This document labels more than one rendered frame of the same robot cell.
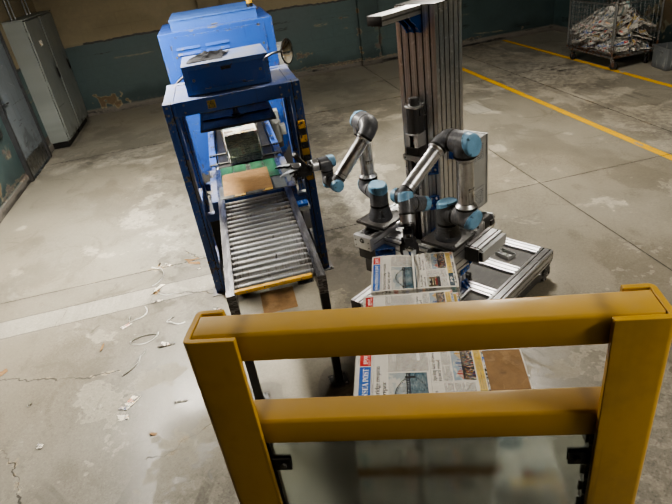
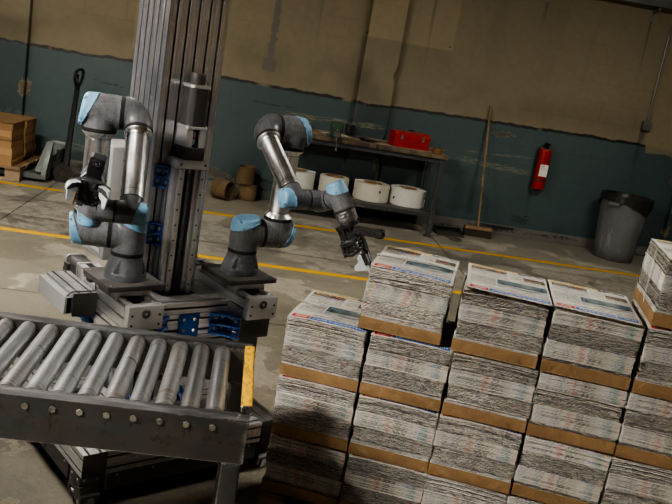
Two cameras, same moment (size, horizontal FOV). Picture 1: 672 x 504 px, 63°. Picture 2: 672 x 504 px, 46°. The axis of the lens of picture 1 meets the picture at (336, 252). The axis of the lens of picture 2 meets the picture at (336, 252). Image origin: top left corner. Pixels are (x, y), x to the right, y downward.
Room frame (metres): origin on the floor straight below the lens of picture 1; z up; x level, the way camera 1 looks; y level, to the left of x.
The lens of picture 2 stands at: (2.26, 2.46, 1.71)
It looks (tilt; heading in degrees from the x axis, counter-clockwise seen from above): 13 degrees down; 271
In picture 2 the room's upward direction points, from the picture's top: 10 degrees clockwise
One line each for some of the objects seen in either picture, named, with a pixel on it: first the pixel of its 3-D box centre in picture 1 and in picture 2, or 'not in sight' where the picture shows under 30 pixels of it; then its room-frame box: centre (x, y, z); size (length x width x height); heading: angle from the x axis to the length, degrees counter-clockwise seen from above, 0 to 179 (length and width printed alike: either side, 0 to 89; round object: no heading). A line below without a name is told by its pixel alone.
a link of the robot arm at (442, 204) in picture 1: (448, 210); (246, 231); (2.68, -0.65, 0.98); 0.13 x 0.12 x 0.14; 35
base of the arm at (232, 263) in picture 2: (447, 228); (240, 259); (2.69, -0.65, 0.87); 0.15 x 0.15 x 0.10
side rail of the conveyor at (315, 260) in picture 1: (303, 231); (32, 336); (3.17, 0.19, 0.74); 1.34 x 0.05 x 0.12; 8
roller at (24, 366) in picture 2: (265, 239); (29, 359); (3.08, 0.43, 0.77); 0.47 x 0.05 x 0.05; 98
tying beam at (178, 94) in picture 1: (230, 89); not in sight; (4.14, 0.59, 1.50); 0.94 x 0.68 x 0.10; 98
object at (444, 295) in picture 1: (409, 314); (507, 282); (1.71, -0.25, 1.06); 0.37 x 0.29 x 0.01; 82
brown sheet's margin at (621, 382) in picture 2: not in sight; (579, 355); (1.41, -0.22, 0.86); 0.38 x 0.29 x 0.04; 82
